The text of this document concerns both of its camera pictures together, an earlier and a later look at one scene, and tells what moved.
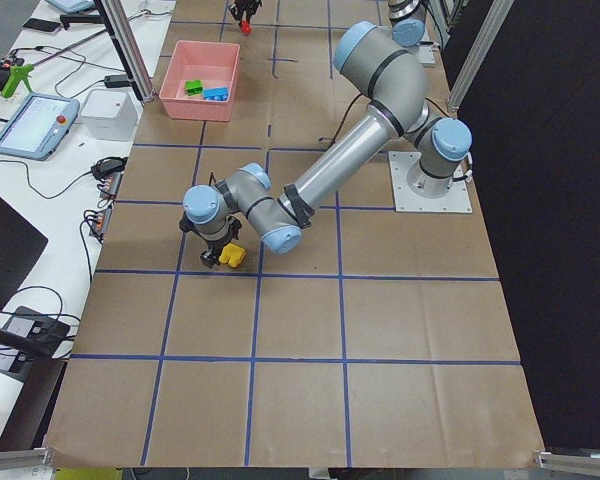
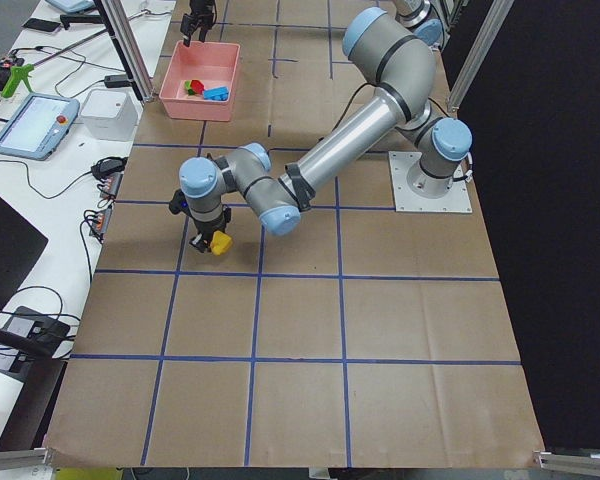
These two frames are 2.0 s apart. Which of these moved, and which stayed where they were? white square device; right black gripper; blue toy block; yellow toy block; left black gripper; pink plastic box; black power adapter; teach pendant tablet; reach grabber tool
Moved: yellow toy block; left black gripper; right black gripper
Stayed: white square device; teach pendant tablet; black power adapter; blue toy block; pink plastic box; reach grabber tool
